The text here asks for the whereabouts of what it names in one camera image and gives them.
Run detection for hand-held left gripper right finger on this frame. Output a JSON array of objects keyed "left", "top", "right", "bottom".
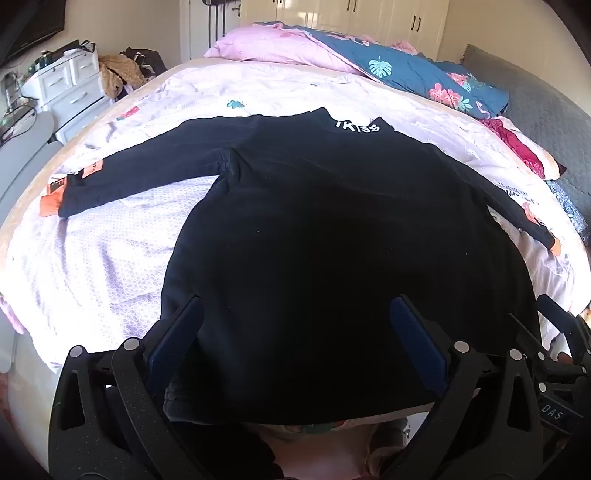
[{"left": 388, "top": 294, "right": 543, "bottom": 480}]

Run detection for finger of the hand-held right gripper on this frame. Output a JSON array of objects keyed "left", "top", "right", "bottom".
[{"left": 538, "top": 294, "right": 591, "bottom": 356}]

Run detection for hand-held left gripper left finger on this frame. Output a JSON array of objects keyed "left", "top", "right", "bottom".
[{"left": 48, "top": 294, "right": 205, "bottom": 480}]

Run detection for black long-sleeve sweater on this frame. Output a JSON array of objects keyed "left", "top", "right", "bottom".
[{"left": 58, "top": 107, "right": 561, "bottom": 425}]

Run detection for brown clothes pile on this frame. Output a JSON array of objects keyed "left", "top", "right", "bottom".
[{"left": 99, "top": 54, "right": 146, "bottom": 100}]

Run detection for white floral bed sheet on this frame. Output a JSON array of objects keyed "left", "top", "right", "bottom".
[{"left": 9, "top": 60, "right": 591, "bottom": 365}]

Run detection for blue patterned pillow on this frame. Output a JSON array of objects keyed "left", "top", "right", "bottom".
[{"left": 545, "top": 179, "right": 591, "bottom": 241}]

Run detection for red floral pillow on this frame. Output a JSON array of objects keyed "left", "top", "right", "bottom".
[{"left": 480, "top": 115, "right": 568, "bottom": 181}]

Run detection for grey quilted headboard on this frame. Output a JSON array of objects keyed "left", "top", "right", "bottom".
[{"left": 462, "top": 44, "right": 591, "bottom": 204}]

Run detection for grey round table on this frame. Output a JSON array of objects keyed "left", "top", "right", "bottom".
[{"left": 0, "top": 111, "right": 63, "bottom": 222}]

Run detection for white drawer cabinet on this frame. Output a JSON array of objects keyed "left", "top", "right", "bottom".
[{"left": 21, "top": 48, "right": 114, "bottom": 144}]

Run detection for blue floral quilt pink lining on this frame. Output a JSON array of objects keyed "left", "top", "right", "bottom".
[{"left": 203, "top": 21, "right": 511, "bottom": 118}]

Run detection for black bag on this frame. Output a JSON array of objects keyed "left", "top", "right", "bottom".
[{"left": 121, "top": 46, "right": 168, "bottom": 79}]

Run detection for white door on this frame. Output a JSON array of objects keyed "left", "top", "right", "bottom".
[{"left": 178, "top": 0, "right": 241, "bottom": 70}]

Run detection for black flat device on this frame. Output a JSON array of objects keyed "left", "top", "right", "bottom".
[{"left": 46, "top": 39, "right": 95, "bottom": 58}]

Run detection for cream glossy wardrobe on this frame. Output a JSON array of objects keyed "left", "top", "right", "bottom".
[{"left": 240, "top": 0, "right": 451, "bottom": 61}]

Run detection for black flat television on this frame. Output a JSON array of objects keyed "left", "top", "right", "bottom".
[{"left": 0, "top": 0, "right": 68, "bottom": 65}]

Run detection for black cables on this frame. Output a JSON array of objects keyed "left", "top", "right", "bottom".
[{"left": 0, "top": 104, "right": 38, "bottom": 139}]

